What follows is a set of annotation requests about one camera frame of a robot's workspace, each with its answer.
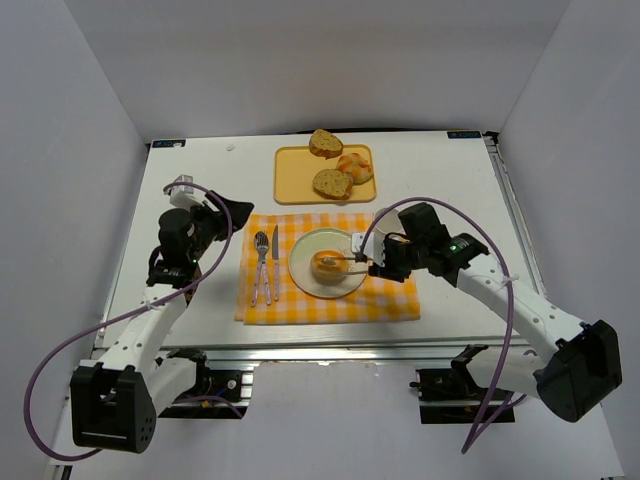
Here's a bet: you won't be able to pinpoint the pale green ceramic plate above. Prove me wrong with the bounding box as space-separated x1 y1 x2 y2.
288 227 366 299

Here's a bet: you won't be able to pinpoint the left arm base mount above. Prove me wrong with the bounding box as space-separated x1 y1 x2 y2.
155 349 248 420

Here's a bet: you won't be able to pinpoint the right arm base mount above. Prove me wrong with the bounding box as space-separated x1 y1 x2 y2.
409 368 486 425

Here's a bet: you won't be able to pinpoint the knife with patterned handle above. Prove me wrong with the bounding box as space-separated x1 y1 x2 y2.
272 224 280 302

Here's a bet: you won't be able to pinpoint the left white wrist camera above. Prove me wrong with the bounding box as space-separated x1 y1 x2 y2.
163 174 202 211

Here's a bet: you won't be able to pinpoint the back bread slice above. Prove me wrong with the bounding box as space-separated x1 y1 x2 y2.
308 129 344 159

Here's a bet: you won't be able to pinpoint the fork with patterned handle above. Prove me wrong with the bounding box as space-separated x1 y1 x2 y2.
251 231 272 307

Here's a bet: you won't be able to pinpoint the yellow plastic tray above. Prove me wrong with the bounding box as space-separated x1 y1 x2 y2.
273 145 377 205

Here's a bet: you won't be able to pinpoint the blue corner label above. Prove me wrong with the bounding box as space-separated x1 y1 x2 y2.
446 130 483 140
151 139 186 149

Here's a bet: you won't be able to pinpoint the white ceramic mug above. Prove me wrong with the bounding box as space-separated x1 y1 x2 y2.
372 209 404 236

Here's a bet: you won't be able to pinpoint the right blue corner label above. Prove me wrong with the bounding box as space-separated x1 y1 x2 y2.
446 130 483 140

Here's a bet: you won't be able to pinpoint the metal tongs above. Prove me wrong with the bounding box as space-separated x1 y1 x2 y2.
312 250 368 281

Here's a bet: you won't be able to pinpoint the left blue corner label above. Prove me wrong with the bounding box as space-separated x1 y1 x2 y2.
151 139 186 149

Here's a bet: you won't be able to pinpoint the yellow checkered cloth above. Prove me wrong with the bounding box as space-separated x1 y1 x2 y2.
235 213 420 325

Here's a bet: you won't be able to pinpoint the front bread slice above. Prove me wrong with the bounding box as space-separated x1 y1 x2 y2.
312 169 353 200

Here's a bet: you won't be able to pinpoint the bread slice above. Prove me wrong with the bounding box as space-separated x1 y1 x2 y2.
312 169 353 200
308 129 344 159

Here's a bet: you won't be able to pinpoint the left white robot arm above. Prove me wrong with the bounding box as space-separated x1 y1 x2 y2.
70 181 254 453

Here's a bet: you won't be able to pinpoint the glazed ring donut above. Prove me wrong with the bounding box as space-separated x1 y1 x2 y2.
310 250 349 278

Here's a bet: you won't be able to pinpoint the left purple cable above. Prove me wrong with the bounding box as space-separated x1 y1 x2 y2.
23 180 245 461

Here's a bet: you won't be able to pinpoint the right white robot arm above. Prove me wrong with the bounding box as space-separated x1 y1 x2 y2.
351 197 622 423

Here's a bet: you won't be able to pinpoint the orange topped round bun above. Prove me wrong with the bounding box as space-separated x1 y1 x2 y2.
336 153 373 185

